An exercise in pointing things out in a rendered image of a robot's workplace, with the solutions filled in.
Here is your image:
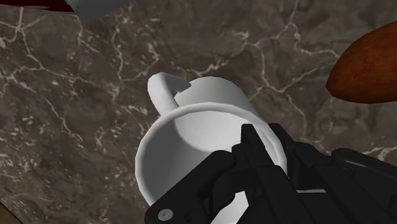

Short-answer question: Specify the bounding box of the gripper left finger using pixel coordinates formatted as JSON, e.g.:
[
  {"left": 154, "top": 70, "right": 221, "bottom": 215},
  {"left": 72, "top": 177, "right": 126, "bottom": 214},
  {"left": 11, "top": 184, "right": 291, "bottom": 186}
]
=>
[{"left": 144, "top": 123, "right": 298, "bottom": 224}]

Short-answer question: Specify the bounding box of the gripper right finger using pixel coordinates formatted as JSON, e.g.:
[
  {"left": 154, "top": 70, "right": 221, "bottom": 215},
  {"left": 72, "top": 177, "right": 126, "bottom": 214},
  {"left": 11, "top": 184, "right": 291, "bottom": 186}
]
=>
[{"left": 268, "top": 123, "right": 397, "bottom": 224}]

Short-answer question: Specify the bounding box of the white mug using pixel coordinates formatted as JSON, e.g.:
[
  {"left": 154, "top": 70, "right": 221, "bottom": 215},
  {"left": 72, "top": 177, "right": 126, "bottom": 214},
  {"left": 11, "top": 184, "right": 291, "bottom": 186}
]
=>
[{"left": 134, "top": 71, "right": 289, "bottom": 224}]

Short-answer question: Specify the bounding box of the brown wooden bowl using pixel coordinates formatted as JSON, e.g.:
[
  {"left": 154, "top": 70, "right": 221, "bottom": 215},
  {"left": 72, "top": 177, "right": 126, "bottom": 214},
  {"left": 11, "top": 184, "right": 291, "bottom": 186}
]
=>
[{"left": 325, "top": 20, "right": 397, "bottom": 105}]

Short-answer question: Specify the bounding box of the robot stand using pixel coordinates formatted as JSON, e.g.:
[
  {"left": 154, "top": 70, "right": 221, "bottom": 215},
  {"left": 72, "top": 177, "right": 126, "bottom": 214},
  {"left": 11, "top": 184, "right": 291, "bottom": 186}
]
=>
[{"left": 0, "top": 0, "right": 75, "bottom": 13}]

